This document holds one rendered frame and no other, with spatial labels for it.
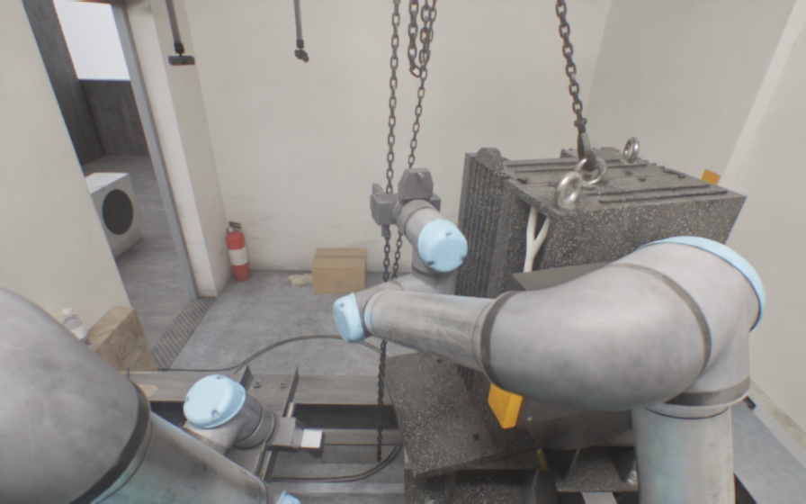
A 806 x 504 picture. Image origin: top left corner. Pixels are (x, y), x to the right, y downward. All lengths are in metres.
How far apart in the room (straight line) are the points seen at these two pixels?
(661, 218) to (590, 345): 0.68
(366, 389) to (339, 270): 1.68
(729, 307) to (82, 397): 0.47
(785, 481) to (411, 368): 1.27
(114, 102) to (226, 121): 4.84
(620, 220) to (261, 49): 2.73
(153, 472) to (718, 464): 0.49
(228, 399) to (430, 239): 0.37
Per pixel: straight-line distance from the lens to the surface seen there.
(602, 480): 1.58
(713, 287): 0.41
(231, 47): 3.27
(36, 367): 0.32
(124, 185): 4.61
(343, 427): 1.84
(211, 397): 0.66
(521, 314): 0.35
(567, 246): 0.85
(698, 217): 1.07
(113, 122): 8.20
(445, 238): 0.61
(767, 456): 1.97
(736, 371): 0.45
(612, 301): 0.34
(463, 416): 1.29
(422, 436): 1.24
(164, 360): 3.06
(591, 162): 0.92
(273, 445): 0.80
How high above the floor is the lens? 1.89
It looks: 29 degrees down
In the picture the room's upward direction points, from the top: 2 degrees clockwise
